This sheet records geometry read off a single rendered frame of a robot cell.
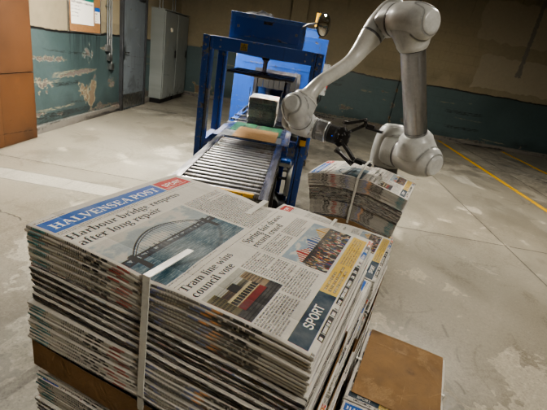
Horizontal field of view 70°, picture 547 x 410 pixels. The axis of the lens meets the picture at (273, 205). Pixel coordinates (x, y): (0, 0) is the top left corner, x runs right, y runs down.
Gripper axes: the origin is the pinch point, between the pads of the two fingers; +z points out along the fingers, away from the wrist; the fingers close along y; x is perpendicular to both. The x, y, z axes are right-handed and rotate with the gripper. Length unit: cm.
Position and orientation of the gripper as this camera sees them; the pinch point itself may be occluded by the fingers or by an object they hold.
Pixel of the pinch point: (374, 147)
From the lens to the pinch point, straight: 166.3
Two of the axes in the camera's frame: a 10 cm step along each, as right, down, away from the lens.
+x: -4.1, 2.9, -8.6
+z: 8.8, 3.6, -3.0
